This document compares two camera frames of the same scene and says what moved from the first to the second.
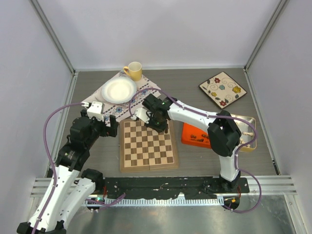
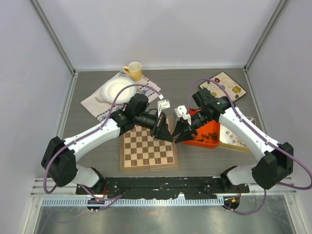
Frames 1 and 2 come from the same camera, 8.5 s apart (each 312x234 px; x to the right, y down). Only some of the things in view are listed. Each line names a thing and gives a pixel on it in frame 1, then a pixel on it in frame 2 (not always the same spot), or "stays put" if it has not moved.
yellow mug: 134,70 stays put
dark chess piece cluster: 201,140 stays put
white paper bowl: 118,90 stays put
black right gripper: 159,129 to 185,133
